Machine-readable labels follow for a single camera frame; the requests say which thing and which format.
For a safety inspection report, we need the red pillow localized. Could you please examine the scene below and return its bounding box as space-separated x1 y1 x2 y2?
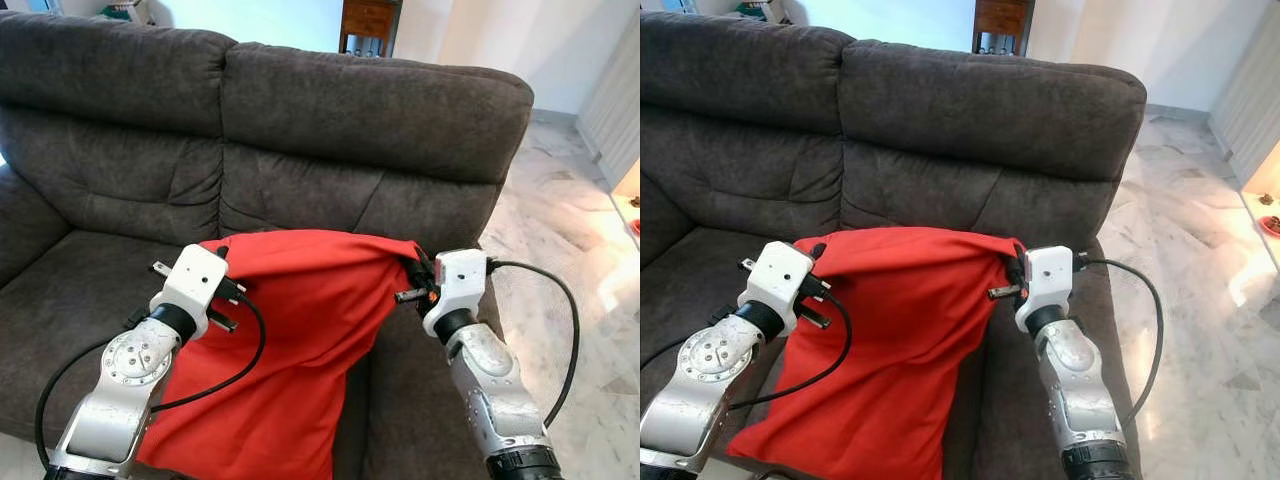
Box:
136 229 426 480
727 227 1026 480

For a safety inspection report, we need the dark grey fabric sofa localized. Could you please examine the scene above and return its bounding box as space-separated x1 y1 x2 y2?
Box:
0 10 535 480
640 10 1148 480

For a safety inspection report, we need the dark wooden cabinet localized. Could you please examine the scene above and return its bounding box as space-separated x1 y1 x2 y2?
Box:
338 0 403 58
972 0 1036 56

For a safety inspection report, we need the beige wooden cupboard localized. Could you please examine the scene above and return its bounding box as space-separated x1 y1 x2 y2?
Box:
575 20 641 191
1210 10 1280 186

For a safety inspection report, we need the small green object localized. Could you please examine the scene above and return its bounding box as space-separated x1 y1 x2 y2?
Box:
735 0 791 23
100 0 156 26

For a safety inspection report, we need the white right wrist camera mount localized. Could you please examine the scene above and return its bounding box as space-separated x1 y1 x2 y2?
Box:
423 249 491 337
1014 245 1077 332

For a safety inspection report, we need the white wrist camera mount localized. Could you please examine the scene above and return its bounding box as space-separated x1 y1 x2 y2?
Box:
742 240 826 336
423 249 491 337
150 245 231 341
1014 245 1077 332

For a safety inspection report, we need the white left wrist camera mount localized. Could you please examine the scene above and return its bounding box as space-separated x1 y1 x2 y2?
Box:
150 245 231 341
742 240 826 336

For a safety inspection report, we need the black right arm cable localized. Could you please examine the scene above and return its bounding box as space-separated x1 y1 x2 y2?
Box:
1074 257 1165 431
488 259 582 428

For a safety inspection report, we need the lit wall niche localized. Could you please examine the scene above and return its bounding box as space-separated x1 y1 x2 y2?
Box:
610 160 641 241
1240 140 1280 271

